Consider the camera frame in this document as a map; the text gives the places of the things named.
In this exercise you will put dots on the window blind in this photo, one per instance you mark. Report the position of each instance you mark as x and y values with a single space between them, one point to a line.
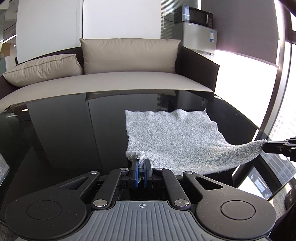
167 23

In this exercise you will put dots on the dark brown sofa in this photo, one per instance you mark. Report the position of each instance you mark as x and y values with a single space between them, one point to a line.
115 81

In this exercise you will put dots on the grey fuzzy towel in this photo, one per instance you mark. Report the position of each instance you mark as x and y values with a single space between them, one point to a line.
173 139

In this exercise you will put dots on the small beige cushion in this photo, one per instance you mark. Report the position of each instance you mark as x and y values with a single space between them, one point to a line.
44 69

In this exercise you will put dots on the cardboard box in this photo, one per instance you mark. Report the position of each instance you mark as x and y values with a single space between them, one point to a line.
6 49

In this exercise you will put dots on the dark screen device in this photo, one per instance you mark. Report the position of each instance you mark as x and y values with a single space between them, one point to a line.
261 180

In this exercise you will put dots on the large beige cushion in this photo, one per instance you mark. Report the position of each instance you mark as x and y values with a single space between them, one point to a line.
129 55

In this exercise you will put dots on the black microwave oven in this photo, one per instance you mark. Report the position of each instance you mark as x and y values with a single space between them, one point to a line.
194 15

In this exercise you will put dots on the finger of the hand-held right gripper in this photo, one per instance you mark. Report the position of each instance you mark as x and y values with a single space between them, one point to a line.
275 147

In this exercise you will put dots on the grey cloth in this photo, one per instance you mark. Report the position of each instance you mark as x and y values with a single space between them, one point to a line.
3 169

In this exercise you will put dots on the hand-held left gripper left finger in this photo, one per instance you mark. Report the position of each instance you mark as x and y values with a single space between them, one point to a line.
136 172

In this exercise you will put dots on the silver mini fridge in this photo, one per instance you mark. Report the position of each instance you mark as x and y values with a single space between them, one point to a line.
196 37

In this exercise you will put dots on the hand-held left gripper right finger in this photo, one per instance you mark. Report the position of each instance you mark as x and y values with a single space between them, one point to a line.
146 172

